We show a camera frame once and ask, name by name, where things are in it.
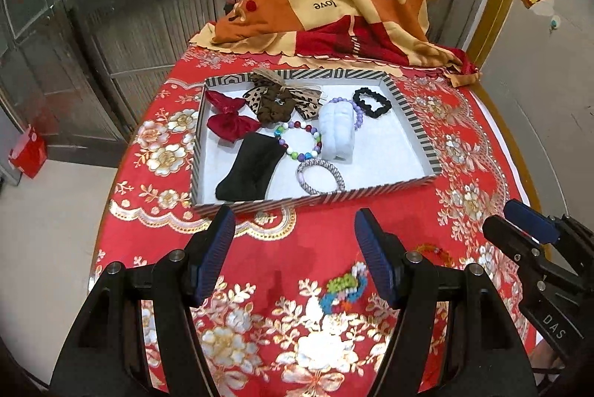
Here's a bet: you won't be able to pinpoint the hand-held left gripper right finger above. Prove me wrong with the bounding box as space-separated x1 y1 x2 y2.
353 208 534 397

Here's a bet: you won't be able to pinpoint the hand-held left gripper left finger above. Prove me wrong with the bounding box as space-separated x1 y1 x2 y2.
49 207 237 397

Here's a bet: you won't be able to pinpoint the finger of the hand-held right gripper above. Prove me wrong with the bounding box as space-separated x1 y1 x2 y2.
503 199 578 250
483 215 544 282

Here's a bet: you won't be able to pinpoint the chunky green blue bracelet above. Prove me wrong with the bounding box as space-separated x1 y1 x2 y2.
320 262 369 314

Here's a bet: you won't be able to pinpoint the orange crystal bracelet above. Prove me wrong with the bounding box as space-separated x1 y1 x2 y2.
414 243 453 270

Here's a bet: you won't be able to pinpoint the striped tray box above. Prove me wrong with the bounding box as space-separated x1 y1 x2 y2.
189 70 443 219

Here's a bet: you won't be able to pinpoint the pale blue fuzzy hair band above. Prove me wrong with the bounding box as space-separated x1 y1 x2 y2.
322 100 354 160

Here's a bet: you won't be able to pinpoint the red velvet bow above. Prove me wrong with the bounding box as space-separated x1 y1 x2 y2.
204 90 261 142

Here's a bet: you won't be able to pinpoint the purple bead bracelet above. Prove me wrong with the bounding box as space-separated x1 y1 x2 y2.
332 98 365 131

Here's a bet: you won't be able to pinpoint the multicolour bead bracelet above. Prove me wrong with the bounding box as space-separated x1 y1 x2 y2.
276 121 322 162

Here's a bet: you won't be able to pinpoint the brown scrunchie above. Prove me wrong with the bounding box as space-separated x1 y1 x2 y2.
257 84 298 129

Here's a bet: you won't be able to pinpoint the black scrunchie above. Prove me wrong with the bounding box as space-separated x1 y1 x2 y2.
353 87 394 118

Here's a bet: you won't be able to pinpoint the leopard burlap bow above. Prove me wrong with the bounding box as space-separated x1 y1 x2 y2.
244 70 326 120

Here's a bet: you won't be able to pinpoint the red floral tablecloth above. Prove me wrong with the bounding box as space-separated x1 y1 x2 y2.
88 45 541 397

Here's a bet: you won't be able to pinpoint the black velvet cloth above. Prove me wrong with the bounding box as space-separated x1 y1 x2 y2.
215 132 285 201

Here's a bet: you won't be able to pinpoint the red gift bag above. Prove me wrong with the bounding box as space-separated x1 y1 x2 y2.
8 125 48 180

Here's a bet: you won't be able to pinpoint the steel door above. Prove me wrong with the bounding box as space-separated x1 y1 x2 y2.
0 0 242 170

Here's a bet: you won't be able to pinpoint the silver spiral hair tie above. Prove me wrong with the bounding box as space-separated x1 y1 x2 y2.
296 160 346 195

